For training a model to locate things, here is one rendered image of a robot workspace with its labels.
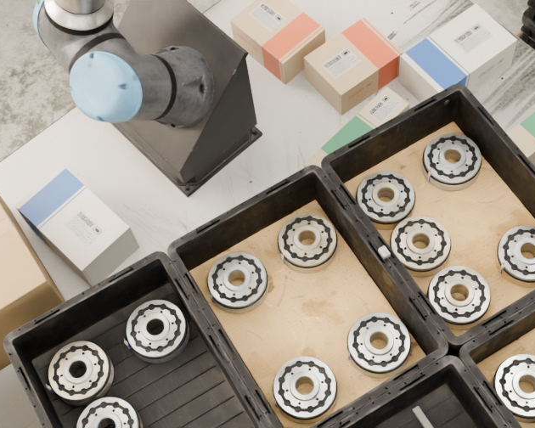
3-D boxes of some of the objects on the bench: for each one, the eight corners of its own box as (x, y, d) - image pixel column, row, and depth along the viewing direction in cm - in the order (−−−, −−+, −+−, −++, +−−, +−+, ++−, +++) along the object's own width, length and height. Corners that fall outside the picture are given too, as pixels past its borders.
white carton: (436, 119, 190) (440, 94, 182) (397, 81, 195) (399, 55, 187) (510, 66, 194) (517, 39, 186) (470, 30, 199) (475, 2, 191)
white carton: (28, 226, 187) (14, 205, 179) (74, 186, 190) (61, 164, 182) (93, 290, 180) (81, 271, 172) (139, 247, 183) (130, 227, 175)
